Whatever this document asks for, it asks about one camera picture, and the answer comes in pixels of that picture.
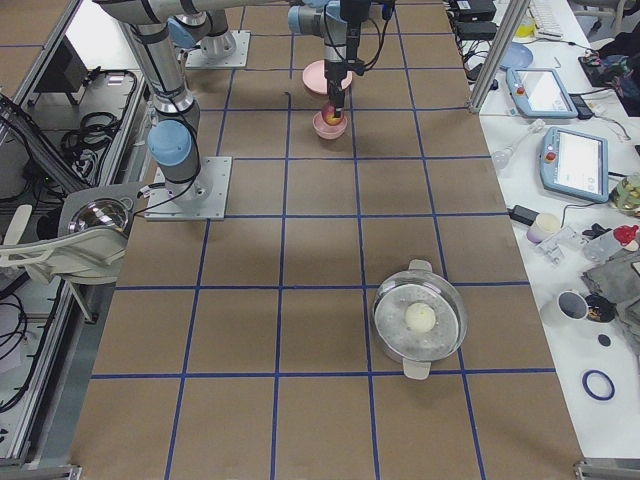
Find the white mug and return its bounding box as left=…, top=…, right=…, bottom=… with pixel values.
left=540, top=290, right=589, bottom=328

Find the light blue plate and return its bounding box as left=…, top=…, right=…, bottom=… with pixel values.
left=499, top=42, right=534, bottom=71

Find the red yellow apple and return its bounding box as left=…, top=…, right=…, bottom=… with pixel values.
left=321, top=102, right=345, bottom=126

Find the glass pot lid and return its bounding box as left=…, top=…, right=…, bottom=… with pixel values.
left=68, top=198, right=130, bottom=233

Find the far blue teach pendant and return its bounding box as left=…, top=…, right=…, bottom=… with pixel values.
left=506, top=68, right=578, bottom=119

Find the grey folded cloth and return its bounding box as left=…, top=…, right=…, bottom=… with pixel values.
left=582, top=252, right=639, bottom=355

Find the blue rubber ring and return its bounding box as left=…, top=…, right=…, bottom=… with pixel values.
left=582, top=369, right=616, bottom=401

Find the near blue teach pendant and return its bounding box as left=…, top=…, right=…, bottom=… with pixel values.
left=539, top=127, right=609, bottom=204

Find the small pink bowl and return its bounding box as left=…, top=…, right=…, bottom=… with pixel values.
left=312, top=112, right=348, bottom=140

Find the white steamed bun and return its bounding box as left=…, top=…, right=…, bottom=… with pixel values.
left=404, top=302, right=436, bottom=333

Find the blue teach pendant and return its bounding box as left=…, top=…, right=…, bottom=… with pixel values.
left=506, top=68, right=578, bottom=119
left=539, top=127, right=609, bottom=204

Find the steel steamer pot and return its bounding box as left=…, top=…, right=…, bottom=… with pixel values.
left=371, top=259, right=468, bottom=380

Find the black power adapter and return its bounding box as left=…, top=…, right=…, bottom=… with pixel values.
left=507, top=205, right=539, bottom=227

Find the pink plate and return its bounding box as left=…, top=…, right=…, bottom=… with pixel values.
left=302, top=60, right=329, bottom=96

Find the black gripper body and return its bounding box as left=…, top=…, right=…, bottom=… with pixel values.
left=327, top=77, right=350, bottom=108
left=345, top=17, right=365, bottom=73

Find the aluminium frame post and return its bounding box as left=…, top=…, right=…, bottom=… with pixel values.
left=468, top=0, right=529, bottom=113

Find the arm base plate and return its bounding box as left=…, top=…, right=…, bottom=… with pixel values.
left=142, top=157, right=232, bottom=221
left=186, top=30, right=251, bottom=70

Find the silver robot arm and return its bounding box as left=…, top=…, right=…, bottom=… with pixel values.
left=167, top=1, right=362, bottom=127
left=98, top=1, right=371, bottom=205

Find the white lilac cup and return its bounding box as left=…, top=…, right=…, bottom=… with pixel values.
left=526, top=213, right=561, bottom=244

